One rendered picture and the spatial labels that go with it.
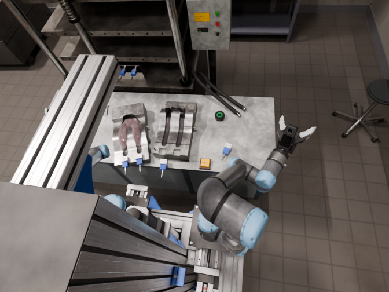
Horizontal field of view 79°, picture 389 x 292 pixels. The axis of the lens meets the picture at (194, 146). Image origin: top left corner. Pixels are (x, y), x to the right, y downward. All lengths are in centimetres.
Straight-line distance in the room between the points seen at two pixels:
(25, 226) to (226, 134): 156
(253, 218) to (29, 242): 52
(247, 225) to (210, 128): 126
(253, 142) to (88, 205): 153
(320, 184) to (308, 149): 40
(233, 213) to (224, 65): 292
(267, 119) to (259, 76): 148
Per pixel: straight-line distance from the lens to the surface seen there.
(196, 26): 194
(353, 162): 294
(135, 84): 234
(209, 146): 179
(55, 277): 42
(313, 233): 254
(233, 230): 72
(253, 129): 188
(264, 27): 383
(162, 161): 172
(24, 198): 48
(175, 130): 180
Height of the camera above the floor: 238
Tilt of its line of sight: 61 degrees down
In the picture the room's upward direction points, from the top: 12 degrees counter-clockwise
